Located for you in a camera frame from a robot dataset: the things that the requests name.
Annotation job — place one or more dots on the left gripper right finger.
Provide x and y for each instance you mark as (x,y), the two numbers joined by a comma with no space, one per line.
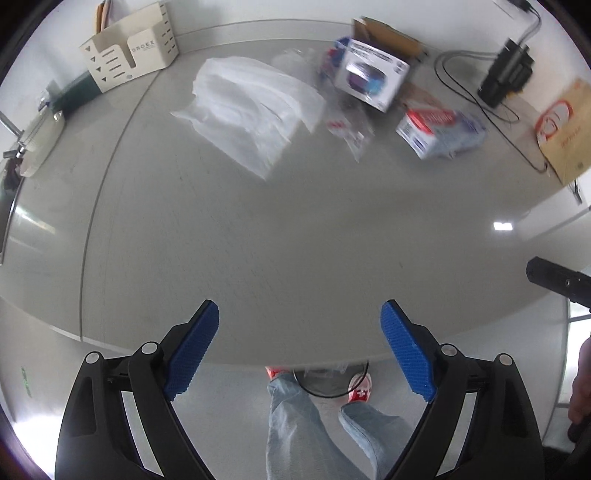
(503,439)

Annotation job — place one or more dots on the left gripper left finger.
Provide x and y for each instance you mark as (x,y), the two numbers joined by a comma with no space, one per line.
(95,440)

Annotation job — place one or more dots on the clear plastic bag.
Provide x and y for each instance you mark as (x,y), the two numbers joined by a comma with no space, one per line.
(250,110)

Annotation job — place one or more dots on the person's right hand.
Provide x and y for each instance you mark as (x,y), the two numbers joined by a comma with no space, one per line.
(580,402)

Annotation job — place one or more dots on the red sneaker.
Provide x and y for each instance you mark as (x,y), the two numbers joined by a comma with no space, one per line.
(360,388)
(273,372)

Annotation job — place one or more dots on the brown paper bag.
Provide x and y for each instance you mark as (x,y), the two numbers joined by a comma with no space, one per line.
(563,132)

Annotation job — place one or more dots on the person's jeans leg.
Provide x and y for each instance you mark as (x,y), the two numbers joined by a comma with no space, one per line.
(299,447)

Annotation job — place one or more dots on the red blue tissue box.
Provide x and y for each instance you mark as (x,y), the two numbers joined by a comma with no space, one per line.
(434,131)

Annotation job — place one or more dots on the black insulated tumbler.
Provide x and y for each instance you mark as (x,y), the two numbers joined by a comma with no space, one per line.
(509,73)

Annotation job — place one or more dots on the white blue product box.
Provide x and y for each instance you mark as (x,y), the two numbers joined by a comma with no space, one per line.
(371,75)

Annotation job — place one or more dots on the chrome sink faucet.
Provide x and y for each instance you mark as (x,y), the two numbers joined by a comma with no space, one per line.
(18,149)

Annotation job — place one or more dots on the blue plastic snack bag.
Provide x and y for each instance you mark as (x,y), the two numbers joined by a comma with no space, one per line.
(331,61)

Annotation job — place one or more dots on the dark green sponge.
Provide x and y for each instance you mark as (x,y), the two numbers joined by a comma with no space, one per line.
(76,94)

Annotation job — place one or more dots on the beige cardboard organizer box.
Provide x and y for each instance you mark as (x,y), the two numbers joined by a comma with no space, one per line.
(138,44)

